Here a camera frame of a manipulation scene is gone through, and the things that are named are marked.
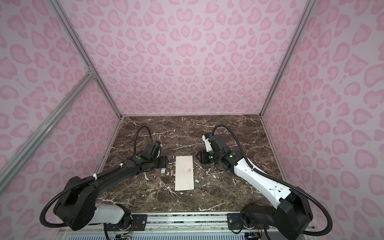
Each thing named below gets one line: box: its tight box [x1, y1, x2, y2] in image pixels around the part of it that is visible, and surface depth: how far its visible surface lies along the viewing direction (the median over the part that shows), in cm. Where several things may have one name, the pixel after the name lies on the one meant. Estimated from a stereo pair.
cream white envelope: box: [175, 155, 194, 191], surface depth 92 cm
